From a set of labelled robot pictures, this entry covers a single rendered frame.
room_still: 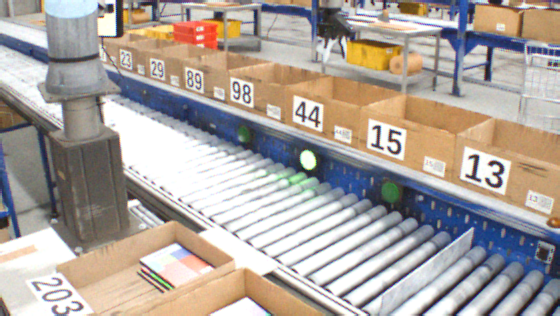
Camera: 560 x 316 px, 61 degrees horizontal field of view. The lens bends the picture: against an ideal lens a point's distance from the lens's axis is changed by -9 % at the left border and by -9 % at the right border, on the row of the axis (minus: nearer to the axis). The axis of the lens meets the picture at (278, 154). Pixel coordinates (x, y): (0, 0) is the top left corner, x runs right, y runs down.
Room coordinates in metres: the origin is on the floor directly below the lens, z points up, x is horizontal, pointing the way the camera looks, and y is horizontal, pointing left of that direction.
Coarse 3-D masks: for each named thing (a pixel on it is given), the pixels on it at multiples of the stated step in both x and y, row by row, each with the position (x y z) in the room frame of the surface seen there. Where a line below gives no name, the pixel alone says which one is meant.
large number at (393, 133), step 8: (376, 120) 1.70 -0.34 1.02; (376, 128) 1.70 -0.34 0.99; (384, 128) 1.67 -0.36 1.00; (392, 128) 1.65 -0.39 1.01; (368, 136) 1.72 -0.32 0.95; (376, 136) 1.70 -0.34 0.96; (384, 136) 1.67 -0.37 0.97; (392, 136) 1.65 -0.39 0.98; (400, 136) 1.62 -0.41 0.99; (368, 144) 1.72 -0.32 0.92; (376, 144) 1.69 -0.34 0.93; (384, 144) 1.67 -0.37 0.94; (392, 144) 1.64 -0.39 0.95; (400, 144) 1.62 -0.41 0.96; (384, 152) 1.67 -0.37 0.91; (392, 152) 1.64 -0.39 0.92; (400, 152) 1.62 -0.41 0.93
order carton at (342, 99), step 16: (320, 80) 2.18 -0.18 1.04; (336, 80) 2.22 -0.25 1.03; (352, 80) 2.16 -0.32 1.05; (288, 96) 2.03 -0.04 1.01; (304, 96) 1.96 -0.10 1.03; (320, 96) 1.90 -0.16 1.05; (336, 96) 2.22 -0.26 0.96; (352, 96) 2.15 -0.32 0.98; (368, 96) 2.09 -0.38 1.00; (384, 96) 2.03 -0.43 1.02; (288, 112) 2.03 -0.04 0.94; (336, 112) 1.84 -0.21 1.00; (352, 112) 1.78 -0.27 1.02; (304, 128) 1.96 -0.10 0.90; (352, 128) 1.78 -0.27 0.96; (352, 144) 1.78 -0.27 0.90
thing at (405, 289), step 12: (456, 240) 1.24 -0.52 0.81; (468, 240) 1.29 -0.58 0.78; (444, 252) 1.19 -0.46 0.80; (456, 252) 1.24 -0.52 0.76; (432, 264) 1.15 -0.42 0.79; (444, 264) 1.20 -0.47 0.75; (408, 276) 1.07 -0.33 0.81; (420, 276) 1.11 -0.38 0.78; (432, 276) 1.16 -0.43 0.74; (396, 288) 1.03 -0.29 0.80; (408, 288) 1.07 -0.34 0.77; (420, 288) 1.12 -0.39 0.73; (384, 300) 1.00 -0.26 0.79; (396, 300) 1.04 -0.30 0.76; (384, 312) 1.01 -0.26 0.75
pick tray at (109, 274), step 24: (120, 240) 1.18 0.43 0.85; (144, 240) 1.22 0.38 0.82; (168, 240) 1.28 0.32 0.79; (192, 240) 1.23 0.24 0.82; (72, 264) 1.07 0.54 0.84; (96, 264) 1.12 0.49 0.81; (120, 264) 1.16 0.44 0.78; (216, 264) 1.16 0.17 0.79; (96, 288) 1.07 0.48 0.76; (120, 288) 1.08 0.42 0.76; (144, 288) 1.08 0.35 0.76; (192, 288) 1.00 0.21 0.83; (96, 312) 0.97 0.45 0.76; (120, 312) 0.98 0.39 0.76; (144, 312) 0.91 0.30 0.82
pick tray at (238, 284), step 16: (240, 272) 1.06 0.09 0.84; (208, 288) 0.99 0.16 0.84; (224, 288) 1.02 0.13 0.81; (240, 288) 1.05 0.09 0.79; (256, 288) 1.03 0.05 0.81; (272, 288) 0.99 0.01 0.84; (176, 304) 0.93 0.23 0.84; (192, 304) 0.96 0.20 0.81; (208, 304) 0.99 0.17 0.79; (224, 304) 1.02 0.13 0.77; (272, 304) 0.99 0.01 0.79; (288, 304) 0.95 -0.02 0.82; (304, 304) 0.92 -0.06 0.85
